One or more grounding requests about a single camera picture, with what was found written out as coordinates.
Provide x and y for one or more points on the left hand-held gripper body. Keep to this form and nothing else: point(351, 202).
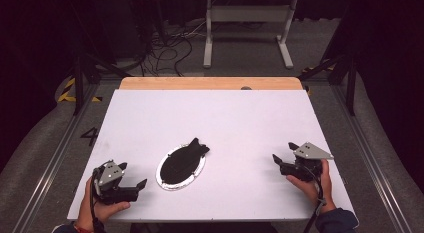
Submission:
point(113, 174)

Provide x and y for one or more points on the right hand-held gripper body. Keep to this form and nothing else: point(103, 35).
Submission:
point(311, 152)

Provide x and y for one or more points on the oval silver picture frame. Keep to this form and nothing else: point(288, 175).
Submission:
point(181, 164)

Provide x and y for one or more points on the person's right hand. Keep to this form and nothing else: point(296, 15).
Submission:
point(316, 193)

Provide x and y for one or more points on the person's left hand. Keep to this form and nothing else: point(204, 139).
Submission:
point(90, 213)

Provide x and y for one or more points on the white board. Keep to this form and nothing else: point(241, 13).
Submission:
point(233, 119)

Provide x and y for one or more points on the black metal stand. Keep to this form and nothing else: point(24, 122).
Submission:
point(79, 86)
point(350, 89)

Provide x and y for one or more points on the yellow black floor tape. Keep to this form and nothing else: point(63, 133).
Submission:
point(68, 98)
point(310, 69)

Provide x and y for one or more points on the wooden table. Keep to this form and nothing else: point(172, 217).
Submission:
point(200, 83)

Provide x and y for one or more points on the aluminium floor rail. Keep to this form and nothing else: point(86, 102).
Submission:
point(373, 159)
point(56, 159)

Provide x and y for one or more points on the white metal desk frame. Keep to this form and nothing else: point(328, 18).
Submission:
point(208, 36)

